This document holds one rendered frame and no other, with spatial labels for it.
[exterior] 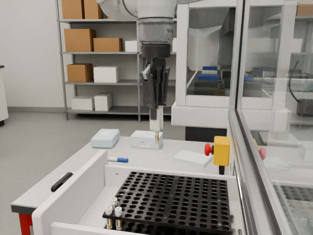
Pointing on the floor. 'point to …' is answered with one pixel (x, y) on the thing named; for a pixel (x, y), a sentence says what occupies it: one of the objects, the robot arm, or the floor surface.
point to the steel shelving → (132, 110)
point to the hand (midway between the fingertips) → (156, 118)
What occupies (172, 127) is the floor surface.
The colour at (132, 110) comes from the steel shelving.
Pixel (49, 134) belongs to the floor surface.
